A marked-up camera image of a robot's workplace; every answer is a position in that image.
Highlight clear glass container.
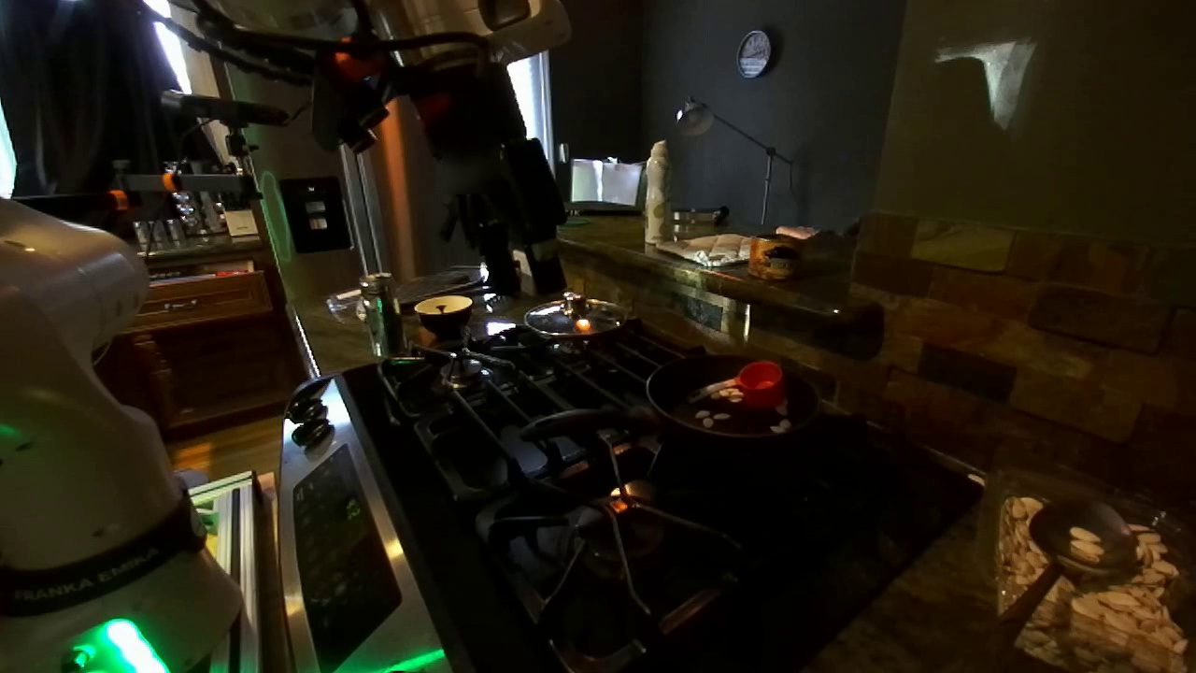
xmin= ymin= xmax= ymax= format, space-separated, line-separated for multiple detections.
xmin=977 ymin=465 xmax=1196 ymax=673

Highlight dark curtain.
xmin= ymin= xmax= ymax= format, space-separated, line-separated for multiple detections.
xmin=0 ymin=0 xmax=183 ymax=199

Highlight black wall switch plate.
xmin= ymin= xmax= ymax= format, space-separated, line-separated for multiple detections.
xmin=279 ymin=176 xmax=353 ymax=254

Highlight heap of white seeds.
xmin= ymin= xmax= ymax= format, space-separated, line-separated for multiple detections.
xmin=998 ymin=495 xmax=1189 ymax=673

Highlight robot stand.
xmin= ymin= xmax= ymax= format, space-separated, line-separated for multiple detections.
xmin=183 ymin=470 xmax=281 ymax=673

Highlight black desk lamp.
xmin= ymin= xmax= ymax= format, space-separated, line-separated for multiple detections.
xmin=676 ymin=97 xmax=796 ymax=226

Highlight wooden drawer cabinet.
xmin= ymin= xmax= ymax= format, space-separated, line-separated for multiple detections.
xmin=98 ymin=266 xmax=305 ymax=436

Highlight camera on mount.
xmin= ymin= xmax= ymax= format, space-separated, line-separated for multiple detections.
xmin=112 ymin=89 xmax=292 ymax=202

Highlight patterned cloth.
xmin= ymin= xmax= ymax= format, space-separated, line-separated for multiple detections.
xmin=654 ymin=232 xmax=756 ymax=268

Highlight black frying pan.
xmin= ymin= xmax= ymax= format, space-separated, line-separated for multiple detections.
xmin=518 ymin=352 xmax=823 ymax=442

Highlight small dark bowl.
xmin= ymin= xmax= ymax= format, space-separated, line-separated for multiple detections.
xmin=414 ymin=294 xmax=475 ymax=341

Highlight round wall clock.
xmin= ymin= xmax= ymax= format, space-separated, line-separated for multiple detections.
xmin=735 ymin=29 xmax=774 ymax=80

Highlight white paper bag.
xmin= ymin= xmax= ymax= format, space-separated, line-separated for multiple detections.
xmin=569 ymin=157 xmax=647 ymax=208

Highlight dark metal spoon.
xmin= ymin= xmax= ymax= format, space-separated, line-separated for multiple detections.
xmin=981 ymin=499 xmax=1143 ymax=673

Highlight orange jar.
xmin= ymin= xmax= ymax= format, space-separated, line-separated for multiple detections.
xmin=747 ymin=234 xmax=802 ymax=282

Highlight white bottle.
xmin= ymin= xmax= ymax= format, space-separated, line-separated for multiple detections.
xmin=644 ymin=140 xmax=673 ymax=247

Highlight stove burner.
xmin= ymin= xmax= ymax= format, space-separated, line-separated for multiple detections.
xmin=481 ymin=472 xmax=753 ymax=673
xmin=407 ymin=340 xmax=526 ymax=397

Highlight window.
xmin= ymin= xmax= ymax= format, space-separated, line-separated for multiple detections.
xmin=140 ymin=0 xmax=194 ymax=96

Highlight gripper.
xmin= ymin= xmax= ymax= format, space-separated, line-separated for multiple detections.
xmin=419 ymin=64 xmax=569 ymax=297

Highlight orange measuring cup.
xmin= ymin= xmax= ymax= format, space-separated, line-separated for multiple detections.
xmin=690 ymin=361 xmax=787 ymax=410

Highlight scattered white seeds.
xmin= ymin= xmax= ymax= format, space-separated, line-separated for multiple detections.
xmin=692 ymin=387 xmax=796 ymax=437

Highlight glass pot lid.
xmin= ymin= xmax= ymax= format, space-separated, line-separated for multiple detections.
xmin=524 ymin=291 xmax=628 ymax=339

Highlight stainless gas stove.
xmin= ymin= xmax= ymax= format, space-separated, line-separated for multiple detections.
xmin=277 ymin=313 xmax=984 ymax=673

